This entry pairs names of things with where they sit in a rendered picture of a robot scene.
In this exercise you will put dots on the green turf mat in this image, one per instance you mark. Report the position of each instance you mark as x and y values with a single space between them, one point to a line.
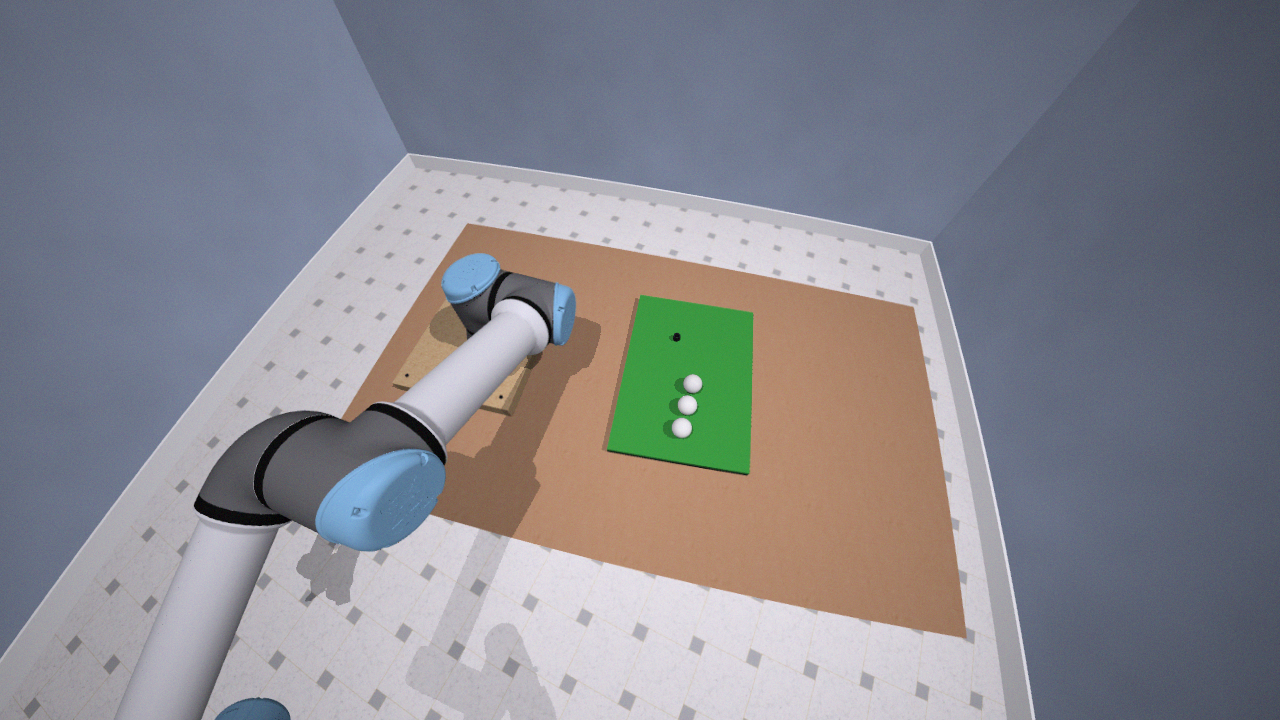
670 340

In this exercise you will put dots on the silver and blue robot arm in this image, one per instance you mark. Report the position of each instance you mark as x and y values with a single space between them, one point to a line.
366 484

